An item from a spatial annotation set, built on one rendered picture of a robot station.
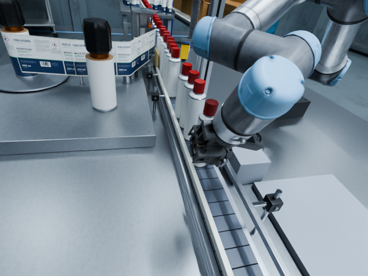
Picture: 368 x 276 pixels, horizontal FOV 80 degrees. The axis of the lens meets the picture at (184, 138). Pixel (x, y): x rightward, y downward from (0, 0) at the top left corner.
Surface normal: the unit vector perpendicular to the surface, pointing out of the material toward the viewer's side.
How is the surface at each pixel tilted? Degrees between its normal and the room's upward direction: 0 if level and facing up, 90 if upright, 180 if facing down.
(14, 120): 0
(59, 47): 90
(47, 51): 90
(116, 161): 0
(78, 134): 0
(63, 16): 90
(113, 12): 90
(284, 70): 30
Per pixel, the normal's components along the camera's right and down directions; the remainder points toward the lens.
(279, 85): 0.22, -0.38
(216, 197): 0.12, -0.78
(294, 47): -0.06, -0.58
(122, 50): 0.29, 0.61
